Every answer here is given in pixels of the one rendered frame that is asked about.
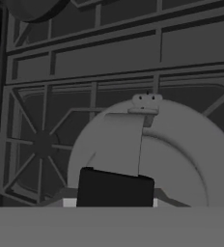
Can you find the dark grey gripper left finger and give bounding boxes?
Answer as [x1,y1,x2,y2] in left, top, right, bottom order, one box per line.
[41,166,117,207]

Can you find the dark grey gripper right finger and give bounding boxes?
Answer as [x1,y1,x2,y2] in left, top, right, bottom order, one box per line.
[115,172,191,207]

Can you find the hob with dark grates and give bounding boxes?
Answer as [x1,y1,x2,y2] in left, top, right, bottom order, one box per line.
[0,0,224,207]

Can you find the dark round pan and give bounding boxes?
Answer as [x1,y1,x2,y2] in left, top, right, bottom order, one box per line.
[0,0,70,24]

